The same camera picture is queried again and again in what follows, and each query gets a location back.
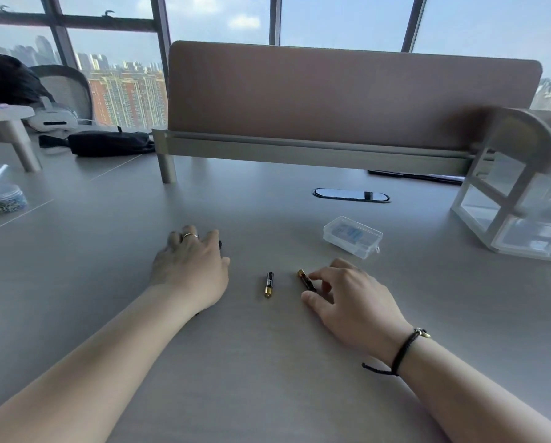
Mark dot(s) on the black fabric pouch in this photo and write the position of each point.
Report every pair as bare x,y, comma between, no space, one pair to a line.
109,142

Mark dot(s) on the grey mesh office chair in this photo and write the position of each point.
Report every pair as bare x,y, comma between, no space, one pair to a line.
67,87

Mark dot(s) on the black and gold battery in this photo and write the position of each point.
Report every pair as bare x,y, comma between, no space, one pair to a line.
268,285
304,278

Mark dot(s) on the person's left middle finger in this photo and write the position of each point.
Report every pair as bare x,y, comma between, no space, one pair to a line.
190,239

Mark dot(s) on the black remote control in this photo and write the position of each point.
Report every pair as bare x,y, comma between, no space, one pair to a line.
220,244

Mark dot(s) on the white headset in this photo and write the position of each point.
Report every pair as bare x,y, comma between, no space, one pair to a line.
54,117

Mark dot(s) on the person's left thumb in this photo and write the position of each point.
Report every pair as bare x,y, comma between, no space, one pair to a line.
222,272

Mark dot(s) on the clear plastic storage box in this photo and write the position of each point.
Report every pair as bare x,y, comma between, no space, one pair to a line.
353,236

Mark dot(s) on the person's right forearm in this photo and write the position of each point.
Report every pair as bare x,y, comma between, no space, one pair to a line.
478,396

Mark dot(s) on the clear bag of small parts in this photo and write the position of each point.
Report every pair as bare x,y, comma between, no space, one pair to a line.
1,196

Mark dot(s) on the flat black device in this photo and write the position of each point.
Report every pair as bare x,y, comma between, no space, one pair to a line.
418,176

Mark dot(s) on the person's right middle finger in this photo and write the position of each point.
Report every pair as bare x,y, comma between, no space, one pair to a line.
344,265

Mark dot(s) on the person's left hand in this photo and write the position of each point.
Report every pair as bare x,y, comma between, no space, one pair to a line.
187,272

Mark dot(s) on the brown desk divider panel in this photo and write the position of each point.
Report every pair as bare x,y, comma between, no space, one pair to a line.
349,94

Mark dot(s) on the person's left forearm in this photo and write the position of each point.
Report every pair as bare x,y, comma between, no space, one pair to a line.
86,373

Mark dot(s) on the person's right thumb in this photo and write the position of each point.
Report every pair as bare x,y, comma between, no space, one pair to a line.
314,302

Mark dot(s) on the person's right hand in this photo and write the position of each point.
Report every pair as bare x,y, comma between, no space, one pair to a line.
363,309

